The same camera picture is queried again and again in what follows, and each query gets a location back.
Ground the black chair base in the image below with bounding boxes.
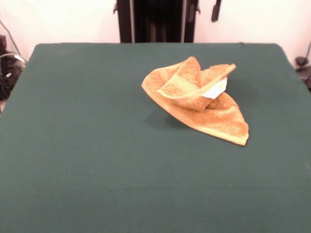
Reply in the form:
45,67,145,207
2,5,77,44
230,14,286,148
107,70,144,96
0,34,27,100
294,56,311,92

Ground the dark green table cloth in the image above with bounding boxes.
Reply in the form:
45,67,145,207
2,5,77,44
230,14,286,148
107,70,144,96
0,42,311,233

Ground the orange terry towel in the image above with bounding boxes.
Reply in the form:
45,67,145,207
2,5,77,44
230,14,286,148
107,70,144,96
141,56,250,147

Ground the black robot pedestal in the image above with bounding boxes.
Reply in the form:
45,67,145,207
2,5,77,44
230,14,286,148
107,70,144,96
113,0,201,44

